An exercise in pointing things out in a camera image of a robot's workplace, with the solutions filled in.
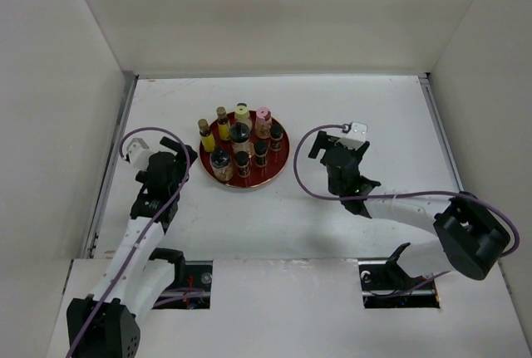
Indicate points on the red round tray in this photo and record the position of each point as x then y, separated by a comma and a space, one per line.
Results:
258, 176

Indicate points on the yellow label bottle front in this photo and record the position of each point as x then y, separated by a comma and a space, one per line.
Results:
207, 138

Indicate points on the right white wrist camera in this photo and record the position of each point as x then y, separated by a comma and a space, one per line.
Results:
354, 133

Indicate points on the pink lid spice jar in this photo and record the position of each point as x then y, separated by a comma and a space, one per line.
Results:
263, 123

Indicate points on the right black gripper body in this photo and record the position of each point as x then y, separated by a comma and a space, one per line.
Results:
359, 153

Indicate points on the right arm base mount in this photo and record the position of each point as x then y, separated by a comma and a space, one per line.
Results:
386, 286

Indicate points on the cream squeeze bottle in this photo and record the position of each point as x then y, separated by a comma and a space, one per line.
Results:
242, 115

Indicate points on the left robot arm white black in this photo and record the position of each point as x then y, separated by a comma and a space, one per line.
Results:
106, 323

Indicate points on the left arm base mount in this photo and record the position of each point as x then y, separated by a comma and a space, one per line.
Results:
191, 285

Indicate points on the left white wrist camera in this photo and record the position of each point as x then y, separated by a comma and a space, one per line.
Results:
137, 154

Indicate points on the black cap spice jar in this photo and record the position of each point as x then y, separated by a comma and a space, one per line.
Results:
276, 137
242, 163
261, 152

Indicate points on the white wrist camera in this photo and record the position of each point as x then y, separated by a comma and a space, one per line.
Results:
354, 133
137, 154

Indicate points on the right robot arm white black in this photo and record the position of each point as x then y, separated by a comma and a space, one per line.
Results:
468, 236

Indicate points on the black grinder top jar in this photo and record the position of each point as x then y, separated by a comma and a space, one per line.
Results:
240, 137

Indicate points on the dark lid nut jar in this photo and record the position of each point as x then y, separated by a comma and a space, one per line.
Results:
221, 164

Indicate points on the yellow label bottle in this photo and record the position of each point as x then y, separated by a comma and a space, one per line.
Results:
207, 138
223, 124

